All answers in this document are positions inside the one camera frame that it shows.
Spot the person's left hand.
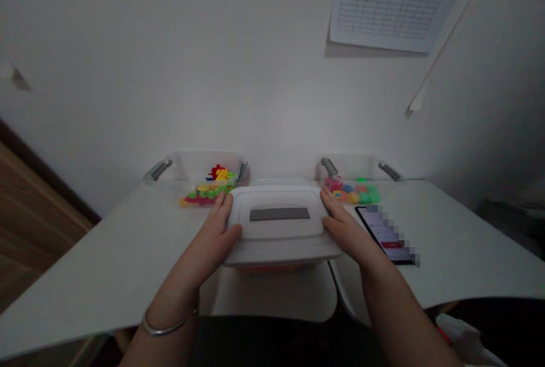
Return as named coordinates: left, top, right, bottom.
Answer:
left=194, top=191, right=244, bottom=268

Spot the white plastic bag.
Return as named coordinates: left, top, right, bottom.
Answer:
left=434, top=314, right=508, bottom=367

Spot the white paper grid chart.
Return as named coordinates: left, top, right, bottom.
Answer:
left=328, top=0, right=465, bottom=55

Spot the pile of green pink toy pieces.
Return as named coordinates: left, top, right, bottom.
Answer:
left=324, top=175, right=380, bottom=205

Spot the black smartphone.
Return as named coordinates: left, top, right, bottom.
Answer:
left=354, top=204, right=422, bottom=268

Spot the white lid with grey handle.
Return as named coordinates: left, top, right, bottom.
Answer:
left=223, top=185, right=345, bottom=268

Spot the clear bin with grey handles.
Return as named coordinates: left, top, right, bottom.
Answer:
left=142, top=150, right=250, bottom=210
left=319, top=153, right=408, bottom=206

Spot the brown wooden door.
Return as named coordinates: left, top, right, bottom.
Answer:
left=0, top=118, right=103, bottom=316

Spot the pile of yellow red toy pieces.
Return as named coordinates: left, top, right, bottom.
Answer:
left=178, top=162, right=239, bottom=209

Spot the white wall cable duct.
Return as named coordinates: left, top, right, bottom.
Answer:
left=404, top=0, right=494, bottom=119

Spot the person's right hand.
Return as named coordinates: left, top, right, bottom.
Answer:
left=319, top=187, right=384, bottom=261

